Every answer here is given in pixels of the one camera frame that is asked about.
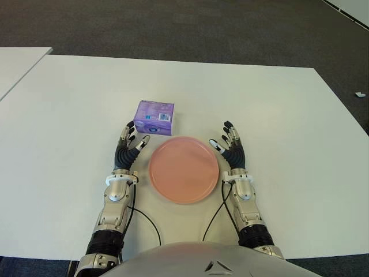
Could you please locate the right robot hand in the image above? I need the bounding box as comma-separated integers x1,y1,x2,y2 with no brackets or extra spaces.
208,120,247,171

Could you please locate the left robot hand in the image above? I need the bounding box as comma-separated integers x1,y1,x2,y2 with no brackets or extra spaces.
113,120,151,173

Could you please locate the purple tissue paper pack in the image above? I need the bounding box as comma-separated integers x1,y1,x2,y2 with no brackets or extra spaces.
133,100,176,136

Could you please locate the pink round plate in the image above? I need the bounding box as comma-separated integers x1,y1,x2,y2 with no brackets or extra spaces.
148,136,220,205

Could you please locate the silver robot torso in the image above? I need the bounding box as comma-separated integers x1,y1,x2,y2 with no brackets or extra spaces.
97,241,292,277

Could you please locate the white side table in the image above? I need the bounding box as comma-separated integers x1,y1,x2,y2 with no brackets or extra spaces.
0,46,53,102

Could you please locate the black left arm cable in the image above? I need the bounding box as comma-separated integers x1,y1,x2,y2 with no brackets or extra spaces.
126,179,162,248

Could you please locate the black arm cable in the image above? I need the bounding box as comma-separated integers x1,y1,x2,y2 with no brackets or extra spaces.
201,180,242,242
126,179,162,248

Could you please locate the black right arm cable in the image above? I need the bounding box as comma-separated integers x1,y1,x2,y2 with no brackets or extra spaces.
201,180,242,242

